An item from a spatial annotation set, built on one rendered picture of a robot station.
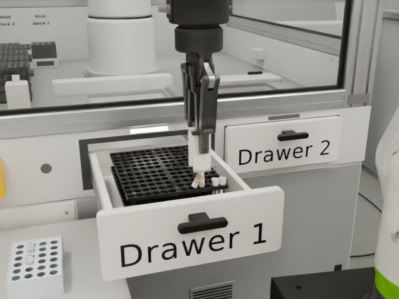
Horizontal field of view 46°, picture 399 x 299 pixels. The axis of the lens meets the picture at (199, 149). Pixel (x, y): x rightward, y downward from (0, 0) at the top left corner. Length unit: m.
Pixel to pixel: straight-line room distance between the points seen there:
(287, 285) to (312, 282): 0.04
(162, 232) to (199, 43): 0.29
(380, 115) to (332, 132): 2.08
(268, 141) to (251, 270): 0.35
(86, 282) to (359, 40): 0.78
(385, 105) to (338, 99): 2.02
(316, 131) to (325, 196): 0.19
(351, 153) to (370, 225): 1.47
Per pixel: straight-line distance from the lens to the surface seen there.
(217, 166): 0.95
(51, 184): 1.02
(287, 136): 1.06
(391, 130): 0.76
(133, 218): 0.69
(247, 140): 1.06
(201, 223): 0.68
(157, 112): 0.99
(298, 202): 1.21
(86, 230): 0.99
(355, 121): 1.21
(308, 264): 1.33
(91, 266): 0.88
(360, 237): 2.56
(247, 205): 0.74
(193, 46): 0.72
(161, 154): 0.97
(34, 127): 0.98
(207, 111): 0.72
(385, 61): 3.19
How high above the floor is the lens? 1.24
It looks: 20 degrees down
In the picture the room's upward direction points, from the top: straight up
